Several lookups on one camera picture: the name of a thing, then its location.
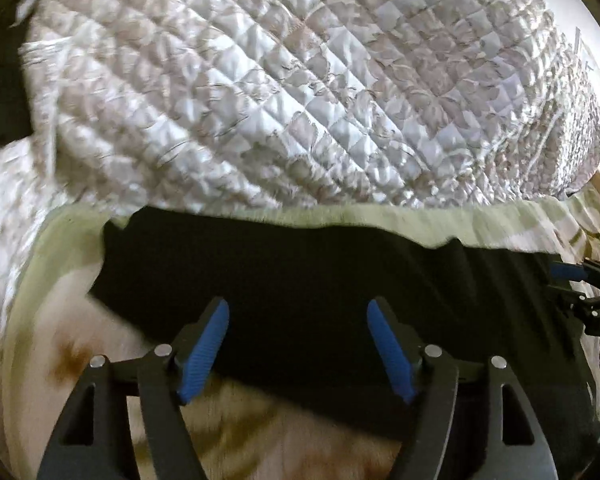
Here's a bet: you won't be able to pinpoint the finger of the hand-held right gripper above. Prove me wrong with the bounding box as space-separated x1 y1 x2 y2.
550 285 600 318
550 257 600 286

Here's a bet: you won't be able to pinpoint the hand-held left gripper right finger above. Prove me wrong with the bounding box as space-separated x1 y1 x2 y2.
366 296 561 480

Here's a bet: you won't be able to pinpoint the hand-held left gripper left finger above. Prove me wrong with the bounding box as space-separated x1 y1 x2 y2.
37 296 230 480

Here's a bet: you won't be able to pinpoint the black pants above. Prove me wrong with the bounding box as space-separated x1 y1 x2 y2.
89 206 600 453

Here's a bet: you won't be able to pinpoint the floral blanket with green border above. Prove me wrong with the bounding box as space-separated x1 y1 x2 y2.
2 195 600 480

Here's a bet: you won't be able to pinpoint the quilted floral bedspread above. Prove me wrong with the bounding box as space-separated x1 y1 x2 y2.
0 0 600 441

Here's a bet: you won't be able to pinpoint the dark cloth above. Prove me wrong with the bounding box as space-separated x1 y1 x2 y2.
0 25 37 153

